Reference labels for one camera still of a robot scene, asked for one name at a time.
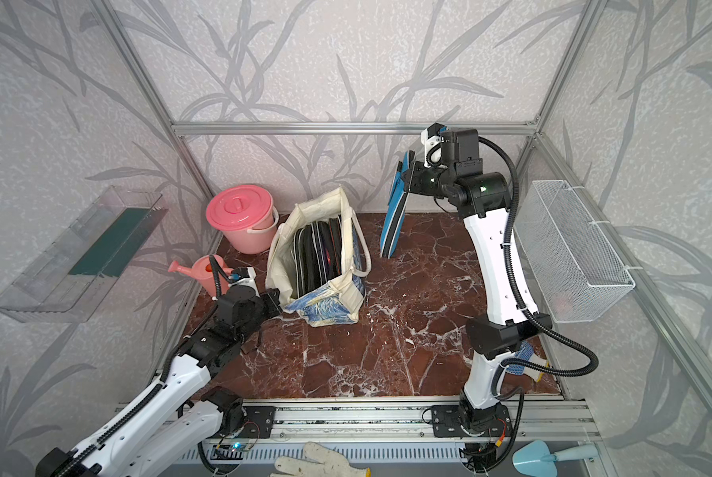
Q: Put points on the light blue garden trowel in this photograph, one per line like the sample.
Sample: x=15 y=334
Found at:
x=537 y=460

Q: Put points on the pink watering can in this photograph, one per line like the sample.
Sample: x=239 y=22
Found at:
x=202 y=272

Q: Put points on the white wire wall basket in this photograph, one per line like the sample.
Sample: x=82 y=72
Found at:
x=579 y=273

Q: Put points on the clear plastic wall tray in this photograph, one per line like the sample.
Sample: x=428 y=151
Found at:
x=68 y=282

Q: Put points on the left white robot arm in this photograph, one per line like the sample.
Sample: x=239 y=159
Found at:
x=157 y=427

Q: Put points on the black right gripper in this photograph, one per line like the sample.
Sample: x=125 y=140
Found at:
x=417 y=168

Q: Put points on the pink bucket with lid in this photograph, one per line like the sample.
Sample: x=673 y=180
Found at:
x=246 y=216

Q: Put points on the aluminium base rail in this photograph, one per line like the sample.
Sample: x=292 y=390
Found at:
x=409 y=419

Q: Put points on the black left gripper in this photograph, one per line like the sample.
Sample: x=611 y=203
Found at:
x=270 y=302

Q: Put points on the white work glove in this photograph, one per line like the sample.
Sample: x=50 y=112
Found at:
x=318 y=461

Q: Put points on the green paddle case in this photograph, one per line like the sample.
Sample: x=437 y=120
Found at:
x=300 y=262

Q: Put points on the red trimmed paddle case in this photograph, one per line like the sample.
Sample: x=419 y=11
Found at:
x=336 y=241

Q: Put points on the canvas tote bag starry print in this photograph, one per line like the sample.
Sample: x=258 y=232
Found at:
x=339 y=300

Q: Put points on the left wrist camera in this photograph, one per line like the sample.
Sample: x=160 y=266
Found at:
x=243 y=277

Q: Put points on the aluminium cage frame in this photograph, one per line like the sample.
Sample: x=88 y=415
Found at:
x=687 y=354

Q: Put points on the blue paddle case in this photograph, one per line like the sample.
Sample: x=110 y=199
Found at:
x=396 y=207

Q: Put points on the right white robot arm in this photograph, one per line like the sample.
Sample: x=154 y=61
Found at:
x=479 y=179

